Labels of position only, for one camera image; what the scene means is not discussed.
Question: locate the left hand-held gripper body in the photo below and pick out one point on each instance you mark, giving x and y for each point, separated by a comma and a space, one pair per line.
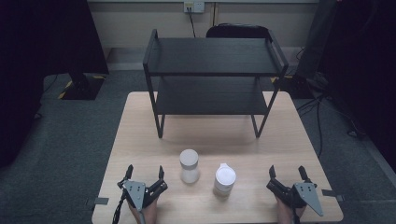
137, 193

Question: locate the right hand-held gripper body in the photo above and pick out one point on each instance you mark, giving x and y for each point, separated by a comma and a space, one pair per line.
306, 193

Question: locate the glass jar with grey lid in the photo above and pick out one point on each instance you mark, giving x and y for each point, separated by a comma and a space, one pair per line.
189, 166

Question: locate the glass jar with white spout lid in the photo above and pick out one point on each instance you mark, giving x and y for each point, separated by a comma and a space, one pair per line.
224, 180

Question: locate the black two-tier shelf rack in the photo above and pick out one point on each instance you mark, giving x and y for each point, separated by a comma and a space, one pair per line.
214, 57

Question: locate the person's left hand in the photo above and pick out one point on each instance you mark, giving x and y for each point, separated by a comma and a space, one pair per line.
150, 213

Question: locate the person's right hand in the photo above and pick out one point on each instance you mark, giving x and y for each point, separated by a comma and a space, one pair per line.
284, 214

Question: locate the grey tape strip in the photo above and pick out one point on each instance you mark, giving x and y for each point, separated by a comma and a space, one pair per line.
99, 201
331, 193

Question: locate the black stand base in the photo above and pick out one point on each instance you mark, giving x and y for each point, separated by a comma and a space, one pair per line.
82, 88

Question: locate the black curtain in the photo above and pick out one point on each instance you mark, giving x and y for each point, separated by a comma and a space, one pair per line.
37, 62
367, 77

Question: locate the dark stand with base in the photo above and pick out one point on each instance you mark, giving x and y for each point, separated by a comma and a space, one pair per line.
314, 46

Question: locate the black chair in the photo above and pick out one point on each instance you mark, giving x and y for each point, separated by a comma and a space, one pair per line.
236, 31

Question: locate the white wall socket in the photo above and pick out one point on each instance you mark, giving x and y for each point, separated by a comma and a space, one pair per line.
194, 6

